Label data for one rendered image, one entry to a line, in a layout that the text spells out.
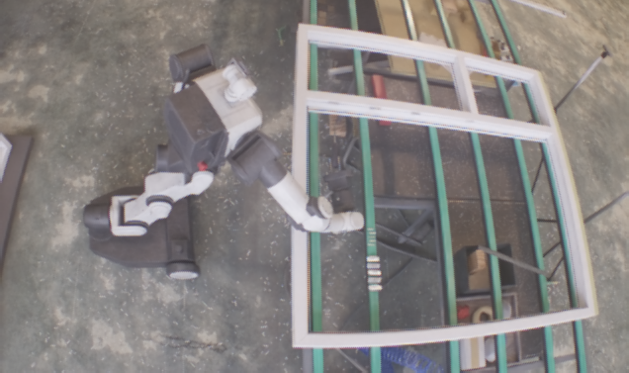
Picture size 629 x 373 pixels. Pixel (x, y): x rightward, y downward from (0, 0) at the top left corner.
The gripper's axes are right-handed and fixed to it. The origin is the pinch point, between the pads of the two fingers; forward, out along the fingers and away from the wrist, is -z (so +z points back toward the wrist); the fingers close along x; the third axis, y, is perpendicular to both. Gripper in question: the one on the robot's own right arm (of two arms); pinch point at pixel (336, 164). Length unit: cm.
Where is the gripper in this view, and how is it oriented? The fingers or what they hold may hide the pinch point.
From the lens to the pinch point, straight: 184.0
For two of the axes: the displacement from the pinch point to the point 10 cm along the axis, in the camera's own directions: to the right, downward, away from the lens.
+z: 1.8, 9.6, -2.0
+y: -4.5, -1.0, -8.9
